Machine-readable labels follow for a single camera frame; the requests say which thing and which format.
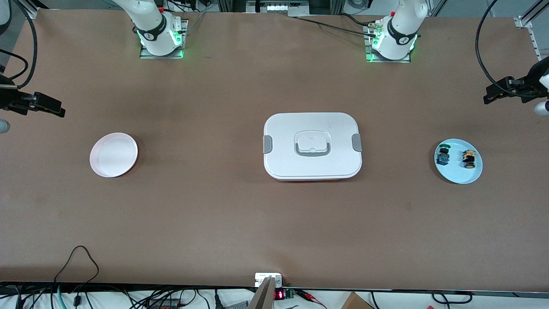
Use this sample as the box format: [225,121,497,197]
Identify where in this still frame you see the black power strip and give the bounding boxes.
[146,298,183,309]

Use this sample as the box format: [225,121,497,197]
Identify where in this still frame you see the black cable to arm base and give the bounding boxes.
[295,15,380,38]

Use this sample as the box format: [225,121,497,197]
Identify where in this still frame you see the black coiled floor cable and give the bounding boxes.
[431,291,473,304]

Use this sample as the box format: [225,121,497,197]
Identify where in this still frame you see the light blue round plate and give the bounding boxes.
[434,138,483,185]

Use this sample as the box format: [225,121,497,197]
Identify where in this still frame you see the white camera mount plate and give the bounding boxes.
[255,273,284,287]

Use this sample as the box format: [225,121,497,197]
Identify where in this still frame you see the white lunch box lid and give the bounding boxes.
[262,112,363,181]

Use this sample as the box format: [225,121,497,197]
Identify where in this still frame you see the teal cable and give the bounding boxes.
[51,284,66,309]

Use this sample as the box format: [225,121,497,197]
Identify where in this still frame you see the pink round plate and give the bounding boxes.
[89,132,139,178]

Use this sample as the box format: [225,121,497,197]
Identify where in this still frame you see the aluminium camera mount profile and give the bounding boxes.
[248,276,276,309]

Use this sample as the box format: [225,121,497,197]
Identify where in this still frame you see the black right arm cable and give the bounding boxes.
[0,0,38,88]

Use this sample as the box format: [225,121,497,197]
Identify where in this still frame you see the grey device with lights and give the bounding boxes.
[247,0,310,17]

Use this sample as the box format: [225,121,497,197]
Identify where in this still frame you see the red clip lead wires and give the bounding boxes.
[296,290,327,309]

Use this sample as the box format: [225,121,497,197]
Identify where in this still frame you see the thin black looped cable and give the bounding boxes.
[54,245,100,285]

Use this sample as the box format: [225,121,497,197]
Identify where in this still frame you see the brown cardboard box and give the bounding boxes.
[341,292,374,309]

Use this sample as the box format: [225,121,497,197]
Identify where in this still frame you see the perforated aluminium strip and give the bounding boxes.
[528,26,549,88]

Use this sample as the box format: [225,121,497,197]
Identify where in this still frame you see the aluminium frame extrusion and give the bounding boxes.
[514,0,549,29]
[15,0,40,20]

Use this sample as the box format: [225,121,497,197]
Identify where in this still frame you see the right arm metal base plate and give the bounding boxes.
[139,19,189,59]

